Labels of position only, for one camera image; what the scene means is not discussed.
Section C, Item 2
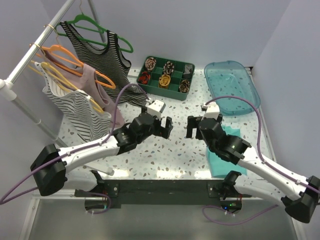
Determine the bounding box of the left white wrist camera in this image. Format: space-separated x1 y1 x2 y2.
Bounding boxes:
146 99 166 120

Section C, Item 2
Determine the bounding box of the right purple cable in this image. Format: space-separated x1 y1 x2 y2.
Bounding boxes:
201 96 320 225

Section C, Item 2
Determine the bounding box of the orange black rolled tie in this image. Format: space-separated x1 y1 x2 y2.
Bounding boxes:
138 71 151 85

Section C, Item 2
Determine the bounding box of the brown floral rolled tie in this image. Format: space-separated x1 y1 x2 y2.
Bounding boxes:
178 79 191 93

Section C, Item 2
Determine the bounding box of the pink floral rolled tie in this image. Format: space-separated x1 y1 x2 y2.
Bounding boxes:
144 57 157 72

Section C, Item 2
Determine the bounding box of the pink tank top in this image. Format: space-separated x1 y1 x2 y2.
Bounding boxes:
43 51 125 127

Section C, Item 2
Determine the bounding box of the purple cable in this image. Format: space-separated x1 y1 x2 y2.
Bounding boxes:
0 83 153 205
201 96 320 225

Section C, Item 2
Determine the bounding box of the yellow rolled tie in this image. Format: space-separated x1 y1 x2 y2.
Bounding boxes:
158 74 171 89

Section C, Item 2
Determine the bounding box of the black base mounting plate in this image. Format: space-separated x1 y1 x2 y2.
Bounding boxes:
74 170 249 211

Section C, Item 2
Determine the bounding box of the yellow hanger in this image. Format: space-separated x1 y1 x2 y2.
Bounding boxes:
40 62 104 113

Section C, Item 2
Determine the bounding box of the grey folded cloth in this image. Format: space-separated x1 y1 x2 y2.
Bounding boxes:
182 64 194 79

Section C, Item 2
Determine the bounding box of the black striped tank top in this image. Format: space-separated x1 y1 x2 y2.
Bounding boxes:
59 20 148 108

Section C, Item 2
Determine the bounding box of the dark floral rolled tie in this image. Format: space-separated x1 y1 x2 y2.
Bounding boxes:
163 61 175 75

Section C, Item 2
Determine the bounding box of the teal folded cloth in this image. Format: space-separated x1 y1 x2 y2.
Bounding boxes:
205 124 248 179

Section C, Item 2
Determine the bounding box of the green divided organizer tray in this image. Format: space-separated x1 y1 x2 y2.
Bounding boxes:
136 56 196 101

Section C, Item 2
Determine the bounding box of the teal plastic basin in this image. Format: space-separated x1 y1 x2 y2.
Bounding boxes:
203 60 261 116

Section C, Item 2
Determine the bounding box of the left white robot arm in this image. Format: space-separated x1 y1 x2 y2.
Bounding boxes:
30 112 173 197

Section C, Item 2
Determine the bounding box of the silver clothes rack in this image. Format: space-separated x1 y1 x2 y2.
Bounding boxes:
0 0 116 176

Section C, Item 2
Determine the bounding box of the green hanger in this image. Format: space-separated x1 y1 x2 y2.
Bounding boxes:
64 13 134 53

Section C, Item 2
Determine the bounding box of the orange hanger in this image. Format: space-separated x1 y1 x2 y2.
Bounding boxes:
32 42 116 89

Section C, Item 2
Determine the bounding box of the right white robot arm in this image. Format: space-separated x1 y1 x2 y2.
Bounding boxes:
186 114 320 224

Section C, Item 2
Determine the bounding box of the white striped tank top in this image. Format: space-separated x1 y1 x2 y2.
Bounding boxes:
34 61 111 142

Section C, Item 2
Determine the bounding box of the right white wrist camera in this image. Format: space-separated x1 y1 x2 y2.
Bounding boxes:
201 102 220 120

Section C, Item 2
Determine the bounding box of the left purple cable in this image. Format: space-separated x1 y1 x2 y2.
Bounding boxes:
0 83 153 205

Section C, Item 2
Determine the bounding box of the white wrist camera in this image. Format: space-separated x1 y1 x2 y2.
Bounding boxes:
201 102 220 120
146 99 166 120

